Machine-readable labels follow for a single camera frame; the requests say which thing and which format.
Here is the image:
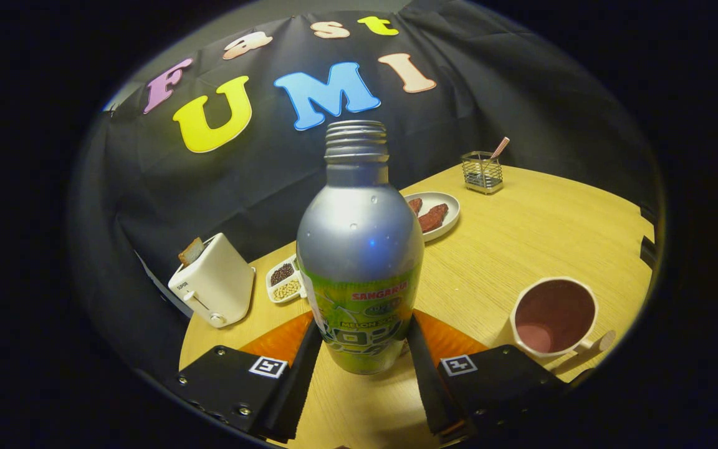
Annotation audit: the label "white toaster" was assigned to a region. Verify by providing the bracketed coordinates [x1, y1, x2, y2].
[168, 233, 256, 329]

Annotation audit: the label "wire mesh holder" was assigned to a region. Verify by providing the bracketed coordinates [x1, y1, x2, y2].
[461, 151, 504, 195]

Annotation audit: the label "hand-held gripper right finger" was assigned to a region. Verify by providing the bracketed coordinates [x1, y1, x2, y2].
[406, 310, 568, 445]

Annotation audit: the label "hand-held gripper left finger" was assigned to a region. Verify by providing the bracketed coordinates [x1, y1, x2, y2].
[175, 311, 323, 443]

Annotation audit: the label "white round plate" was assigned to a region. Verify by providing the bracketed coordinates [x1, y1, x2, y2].
[401, 191, 461, 243]

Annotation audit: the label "cream cup with wooden handle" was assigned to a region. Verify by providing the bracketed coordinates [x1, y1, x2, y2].
[510, 276, 616, 375]

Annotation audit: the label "white divided dish of beans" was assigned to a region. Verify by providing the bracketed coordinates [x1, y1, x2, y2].
[265, 253, 307, 304]

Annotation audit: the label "silver bottle with green label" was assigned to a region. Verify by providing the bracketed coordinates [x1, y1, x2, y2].
[296, 120, 425, 376]

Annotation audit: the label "wooden table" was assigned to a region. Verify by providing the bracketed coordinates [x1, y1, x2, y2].
[178, 163, 656, 449]

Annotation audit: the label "toast slice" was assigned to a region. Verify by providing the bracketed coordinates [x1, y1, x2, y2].
[178, 237, 206, 268]

